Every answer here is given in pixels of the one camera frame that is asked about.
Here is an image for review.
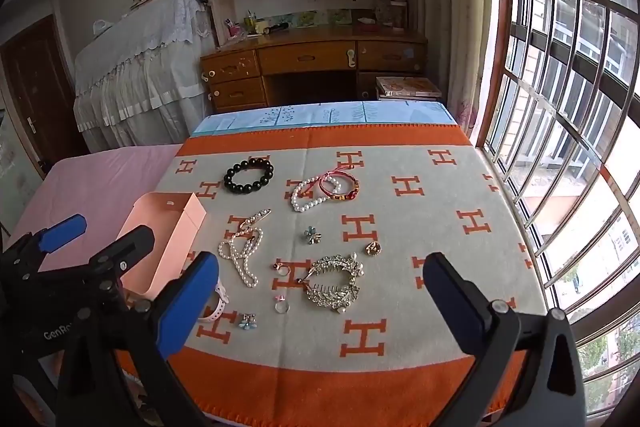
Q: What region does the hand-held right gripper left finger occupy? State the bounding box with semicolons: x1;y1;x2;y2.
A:
55;251;221;427

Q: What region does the orange patterned blanket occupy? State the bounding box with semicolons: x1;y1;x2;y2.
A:
112;124;552;427

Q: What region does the white lace covered piano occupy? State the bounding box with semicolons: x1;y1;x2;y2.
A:
72;0;217;148

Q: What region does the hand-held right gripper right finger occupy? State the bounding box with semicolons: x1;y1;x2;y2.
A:
422;252;586;427

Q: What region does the stack of large books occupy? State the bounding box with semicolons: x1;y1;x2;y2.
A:
374;75;444;102

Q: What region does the brown wooden door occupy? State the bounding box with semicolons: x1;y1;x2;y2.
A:
0;14;92;168

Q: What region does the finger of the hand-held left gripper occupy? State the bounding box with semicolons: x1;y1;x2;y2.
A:
0;214;87;280
84;226;157;304

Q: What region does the window with metal grille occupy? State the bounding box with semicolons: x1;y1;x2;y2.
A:
479;0;640;413

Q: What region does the white pearl necklace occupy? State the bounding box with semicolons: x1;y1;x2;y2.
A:
217;227;265;289

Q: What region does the black bead bracelet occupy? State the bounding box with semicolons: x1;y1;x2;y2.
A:
223;158;275;194

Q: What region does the wooden desk with drawers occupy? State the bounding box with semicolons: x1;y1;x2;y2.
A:
199;26;430;113

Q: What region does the gold pearl hair clip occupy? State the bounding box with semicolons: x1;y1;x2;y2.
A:
234;207;274;233

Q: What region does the pink bed sheet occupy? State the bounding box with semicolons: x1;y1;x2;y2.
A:
0;144;184;293

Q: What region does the light blue printed sheet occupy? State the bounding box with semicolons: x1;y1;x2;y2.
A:
192;100;459;138

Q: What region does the white pearl bracelet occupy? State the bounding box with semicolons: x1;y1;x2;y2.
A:
289;176;329;213

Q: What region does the beige curtain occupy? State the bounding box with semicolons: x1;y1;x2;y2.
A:
414;0;502;144

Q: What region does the pink cardboard box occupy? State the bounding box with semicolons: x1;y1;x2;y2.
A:
114;191;207;304

